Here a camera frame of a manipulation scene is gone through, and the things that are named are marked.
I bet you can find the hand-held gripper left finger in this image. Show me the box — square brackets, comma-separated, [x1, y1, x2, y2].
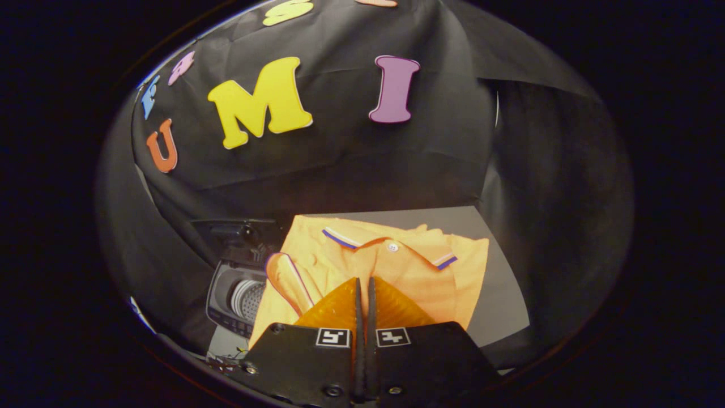
[241, 277, 365, 406]

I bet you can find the blue and white object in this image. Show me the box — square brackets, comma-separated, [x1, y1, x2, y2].
[129, 296, 157, 335]

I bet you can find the tangle of black cables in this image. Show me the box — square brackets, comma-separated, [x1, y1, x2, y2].
[206, 347, 251, 375]

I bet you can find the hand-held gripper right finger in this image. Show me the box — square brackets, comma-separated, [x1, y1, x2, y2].
[365, 276, 499, 402]

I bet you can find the orange polo shirt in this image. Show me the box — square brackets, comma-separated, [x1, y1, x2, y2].
[249, 215, 491, 349]

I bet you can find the black backdrop cloth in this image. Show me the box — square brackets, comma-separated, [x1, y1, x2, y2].
[96, 0, 632, 369]

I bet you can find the grey washing machine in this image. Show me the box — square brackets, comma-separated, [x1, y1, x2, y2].
[205, 258, 270, 363]

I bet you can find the grey cabinet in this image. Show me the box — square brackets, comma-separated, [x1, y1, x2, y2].
[306, 206, 531, 347]

